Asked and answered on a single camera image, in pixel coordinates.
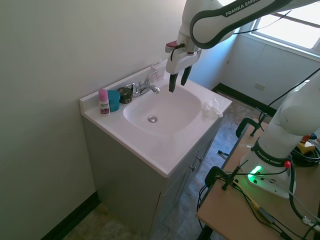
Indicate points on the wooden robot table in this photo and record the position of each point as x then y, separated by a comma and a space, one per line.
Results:
225, 212

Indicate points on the black metal table frame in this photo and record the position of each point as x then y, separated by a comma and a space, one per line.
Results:
205, 233

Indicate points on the white vanity sink top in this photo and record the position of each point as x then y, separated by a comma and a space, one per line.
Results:
150, 150

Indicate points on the grey vanity cabinet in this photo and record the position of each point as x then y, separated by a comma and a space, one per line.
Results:
125, 185

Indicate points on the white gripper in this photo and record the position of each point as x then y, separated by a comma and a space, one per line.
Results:
180, 61

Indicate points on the dark round jar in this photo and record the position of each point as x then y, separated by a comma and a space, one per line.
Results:
125, 95

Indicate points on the white tissue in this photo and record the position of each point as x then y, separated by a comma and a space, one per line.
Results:
210, 108

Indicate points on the white cardboard box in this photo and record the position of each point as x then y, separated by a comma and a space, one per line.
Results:
158, 72

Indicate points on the teal plastic cup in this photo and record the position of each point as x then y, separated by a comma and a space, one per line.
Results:
114, 101

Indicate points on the chrome sink drain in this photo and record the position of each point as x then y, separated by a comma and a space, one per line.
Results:
152, 119

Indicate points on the window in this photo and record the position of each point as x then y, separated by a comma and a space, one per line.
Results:
287, 22

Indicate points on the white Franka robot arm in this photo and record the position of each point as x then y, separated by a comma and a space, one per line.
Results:
287, 117

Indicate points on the white wall outlet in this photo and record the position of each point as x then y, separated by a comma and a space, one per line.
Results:
259, 86

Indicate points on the metal cabinet knob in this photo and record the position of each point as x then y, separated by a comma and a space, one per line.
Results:
192, 168
199, 158

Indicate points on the pink capped white bottle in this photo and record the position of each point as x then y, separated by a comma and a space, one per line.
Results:
103, 103

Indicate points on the chrome sink faucet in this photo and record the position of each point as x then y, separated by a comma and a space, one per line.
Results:
142, 89

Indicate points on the yellow emergency stop button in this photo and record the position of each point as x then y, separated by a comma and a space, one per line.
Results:
303, 146

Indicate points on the black C-clamp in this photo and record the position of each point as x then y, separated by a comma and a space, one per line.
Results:
242, 125
212, 173

